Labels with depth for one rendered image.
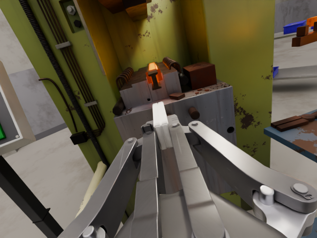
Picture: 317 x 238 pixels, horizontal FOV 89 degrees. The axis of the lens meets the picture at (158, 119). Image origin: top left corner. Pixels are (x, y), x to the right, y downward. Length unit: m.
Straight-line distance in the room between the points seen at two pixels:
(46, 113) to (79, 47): 3.33
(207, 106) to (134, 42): 0.63
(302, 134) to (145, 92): 0.47
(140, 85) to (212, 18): 0.36
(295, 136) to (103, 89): 0.66
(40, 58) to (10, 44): 3.21
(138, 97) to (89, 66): 0.25
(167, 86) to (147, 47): 0.50
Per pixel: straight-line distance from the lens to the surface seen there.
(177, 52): 1.02
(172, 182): 0.68
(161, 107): 0.20
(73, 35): 0.72
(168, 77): 0.54
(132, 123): 0.52
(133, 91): 0.55
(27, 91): 3.95
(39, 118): 4.01
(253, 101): 0.84
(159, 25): 1.02
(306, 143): 0.56
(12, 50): 3.98
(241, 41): 0.76
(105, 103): 0.73
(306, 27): 0.52
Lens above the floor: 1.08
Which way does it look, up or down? 24 degrees down
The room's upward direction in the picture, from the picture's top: 16 degrees counter-clockwise
